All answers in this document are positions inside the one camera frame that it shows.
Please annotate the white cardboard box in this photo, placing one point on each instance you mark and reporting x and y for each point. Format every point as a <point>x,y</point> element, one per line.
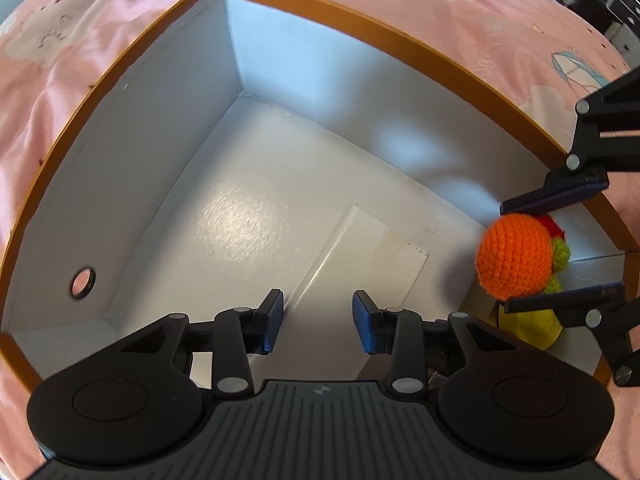
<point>300,170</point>

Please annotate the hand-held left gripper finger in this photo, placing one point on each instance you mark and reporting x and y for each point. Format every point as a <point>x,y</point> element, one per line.
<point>365,325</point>

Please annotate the orange crochet toy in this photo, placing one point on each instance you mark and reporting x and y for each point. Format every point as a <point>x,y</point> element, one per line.
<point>515,255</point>

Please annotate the yellow plastic item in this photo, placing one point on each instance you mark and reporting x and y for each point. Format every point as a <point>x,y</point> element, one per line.
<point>530,330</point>

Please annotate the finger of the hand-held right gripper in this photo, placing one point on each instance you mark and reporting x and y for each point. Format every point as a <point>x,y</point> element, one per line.
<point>565,302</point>
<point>555,196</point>

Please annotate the pink printed bedsheet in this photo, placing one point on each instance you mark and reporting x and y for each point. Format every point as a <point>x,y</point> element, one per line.
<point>125,15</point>

